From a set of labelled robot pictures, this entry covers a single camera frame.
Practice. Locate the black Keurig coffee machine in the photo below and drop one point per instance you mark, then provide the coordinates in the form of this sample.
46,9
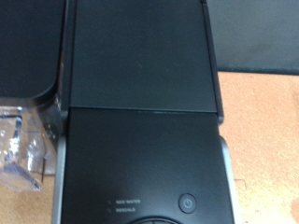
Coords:
140,93

